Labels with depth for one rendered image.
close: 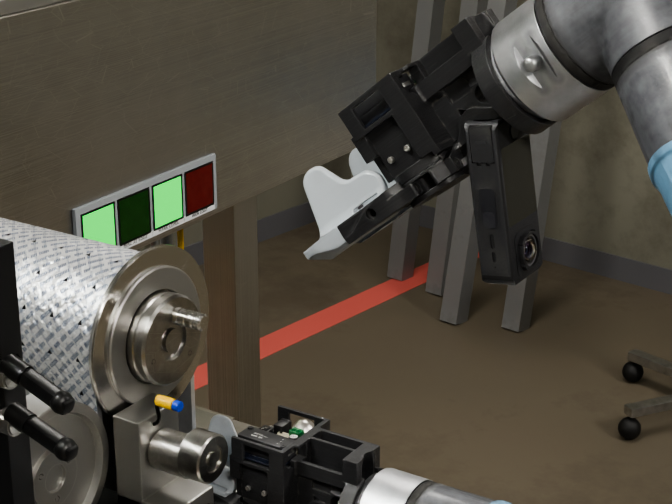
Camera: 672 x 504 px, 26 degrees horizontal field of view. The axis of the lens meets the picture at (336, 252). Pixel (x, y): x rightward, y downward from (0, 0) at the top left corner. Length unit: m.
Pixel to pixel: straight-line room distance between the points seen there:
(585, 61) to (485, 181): 0.11
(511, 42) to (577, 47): 0.05
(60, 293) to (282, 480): 0.23
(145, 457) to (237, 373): 1.05
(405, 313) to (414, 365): 0.37
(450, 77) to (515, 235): 0.11
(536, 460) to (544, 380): 0.46
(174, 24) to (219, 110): 0.14
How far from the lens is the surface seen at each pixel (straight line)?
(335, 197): 1.00
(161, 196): 1.69
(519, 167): 0.96
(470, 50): 0.94
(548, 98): 0.91
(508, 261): 0.96
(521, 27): 0.91
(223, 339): 2.20
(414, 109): 0.95
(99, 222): 1.61
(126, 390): 1.16
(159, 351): 1.16
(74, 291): 1.16
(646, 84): 0.84
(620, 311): 4.51
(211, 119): 1.76
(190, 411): 1.27
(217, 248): 2.14
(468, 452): 3.64
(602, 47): 0.88
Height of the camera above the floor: 1.72
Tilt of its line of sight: 21 degrees down
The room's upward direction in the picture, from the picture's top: straight up
